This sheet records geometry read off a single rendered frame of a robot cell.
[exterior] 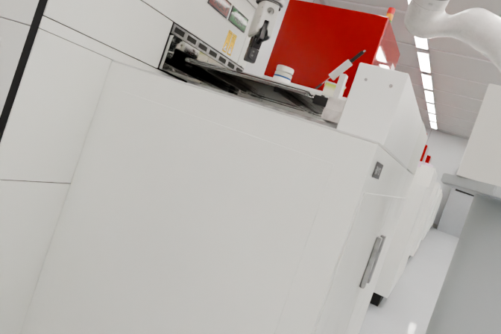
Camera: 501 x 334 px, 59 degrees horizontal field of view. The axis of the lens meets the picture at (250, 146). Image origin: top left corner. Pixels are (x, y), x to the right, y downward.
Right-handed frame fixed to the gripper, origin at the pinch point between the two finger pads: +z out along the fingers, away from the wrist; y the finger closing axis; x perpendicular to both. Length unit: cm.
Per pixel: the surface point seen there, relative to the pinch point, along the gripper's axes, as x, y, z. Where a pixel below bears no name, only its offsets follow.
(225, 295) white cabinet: 0, -47, 52
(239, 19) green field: 3.4, 17.6, -12.4
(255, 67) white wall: -87, 349, -51
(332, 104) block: -15.9, -29.0, 8.8
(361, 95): -12, -49, 8
